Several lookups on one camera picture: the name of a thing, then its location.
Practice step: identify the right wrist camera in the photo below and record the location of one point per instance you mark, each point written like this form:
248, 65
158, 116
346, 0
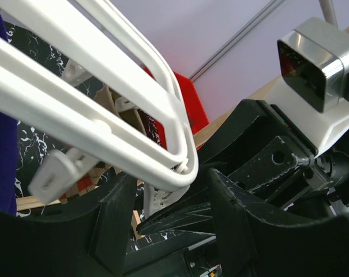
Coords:
313, 90

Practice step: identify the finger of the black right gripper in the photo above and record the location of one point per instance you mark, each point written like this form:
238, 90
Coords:
191, 217

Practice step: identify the red plastic bin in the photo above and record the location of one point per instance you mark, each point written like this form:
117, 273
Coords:
195, 113

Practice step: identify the white plastic clip hanger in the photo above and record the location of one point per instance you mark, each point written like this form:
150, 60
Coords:
102, 43

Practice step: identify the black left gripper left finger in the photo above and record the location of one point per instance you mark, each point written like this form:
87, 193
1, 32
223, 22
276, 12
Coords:
85, 237

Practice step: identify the beige argyle sock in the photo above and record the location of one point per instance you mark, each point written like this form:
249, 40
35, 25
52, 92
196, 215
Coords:
106, 97

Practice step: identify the black marble pattern mat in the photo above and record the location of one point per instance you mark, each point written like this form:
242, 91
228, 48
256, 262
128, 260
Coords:
50, 111

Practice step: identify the purple sock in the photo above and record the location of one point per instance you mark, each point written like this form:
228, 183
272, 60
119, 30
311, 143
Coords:
8, 163

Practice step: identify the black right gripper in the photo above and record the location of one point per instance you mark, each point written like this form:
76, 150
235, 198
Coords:
263, 152

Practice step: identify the wooden clothes rack frame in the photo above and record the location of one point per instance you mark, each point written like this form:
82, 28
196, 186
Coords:
274, 162

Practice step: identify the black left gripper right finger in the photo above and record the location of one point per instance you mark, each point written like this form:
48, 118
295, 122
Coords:
255, 238

